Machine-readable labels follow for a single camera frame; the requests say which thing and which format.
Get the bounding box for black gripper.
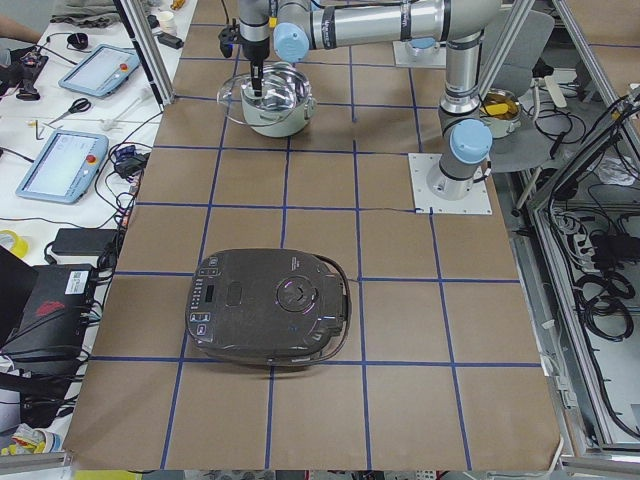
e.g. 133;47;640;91
243;38;270;97

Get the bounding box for glass pot lid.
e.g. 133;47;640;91
216;63;316;138

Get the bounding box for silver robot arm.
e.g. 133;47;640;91
219;1;502;138

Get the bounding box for pale green electric pot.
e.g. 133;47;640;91
240;62;317;138

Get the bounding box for white paper cup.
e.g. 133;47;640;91
156;11;177;35

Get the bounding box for blue teach pendant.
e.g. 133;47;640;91
58;44;140;98
16;129;109;204

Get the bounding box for black scissors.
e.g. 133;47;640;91
51;97;92;124

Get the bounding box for black power adapter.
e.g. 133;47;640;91
44;228;117;267

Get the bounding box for dark brown rice cooker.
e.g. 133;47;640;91
185;248;352;367

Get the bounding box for steel bowl on chair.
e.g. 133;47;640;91
480;89;521;139

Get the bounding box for yellow tape roll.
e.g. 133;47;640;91
0;230;29;259

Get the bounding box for aluminium frame post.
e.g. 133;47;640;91
114;0;175;107

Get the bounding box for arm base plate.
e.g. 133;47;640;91
393;38;446;70
408;153;492;215

